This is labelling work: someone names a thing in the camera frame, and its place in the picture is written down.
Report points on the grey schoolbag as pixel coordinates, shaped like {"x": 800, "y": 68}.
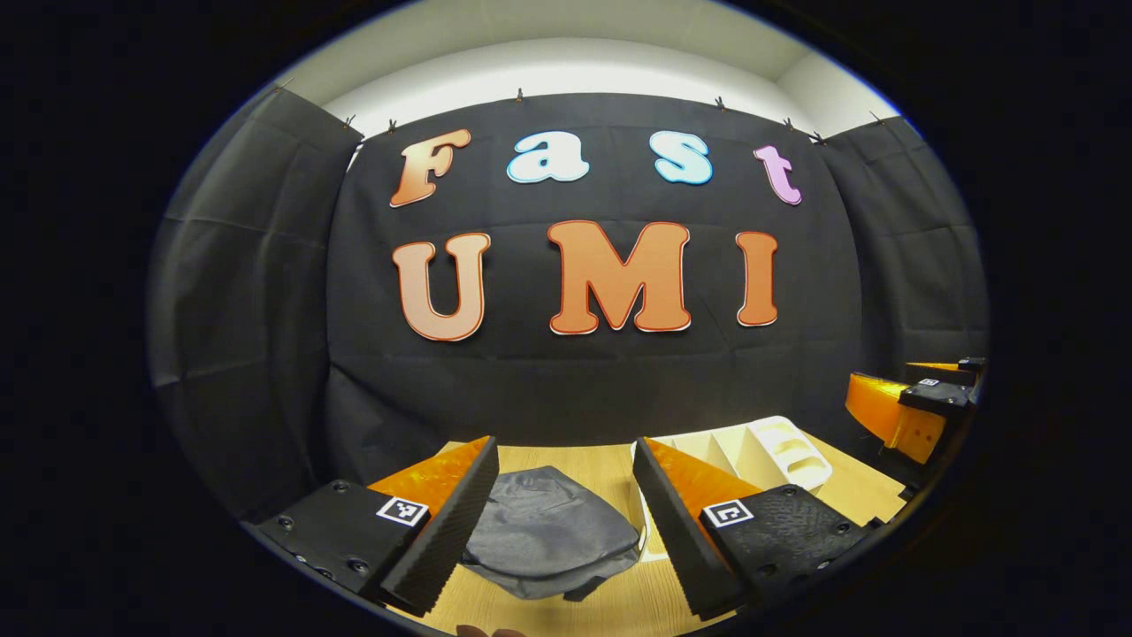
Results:
{"x": 548, "y": 531}

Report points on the white plastic bookshelf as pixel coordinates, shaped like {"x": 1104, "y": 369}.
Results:
{"x": 761, "y": 451}

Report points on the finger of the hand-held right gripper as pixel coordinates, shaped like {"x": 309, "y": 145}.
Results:
{"x": 951, "y": 370}
{"x": 893, "y": 411}

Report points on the row of small backdrop clips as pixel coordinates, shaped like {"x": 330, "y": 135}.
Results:
{"x": 519, "y": 94}

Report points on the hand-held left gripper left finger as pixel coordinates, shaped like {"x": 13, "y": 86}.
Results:
{"x": 451, "y": 531}

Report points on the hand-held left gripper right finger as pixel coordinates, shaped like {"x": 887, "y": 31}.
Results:
{"x": 672, "y": 531}

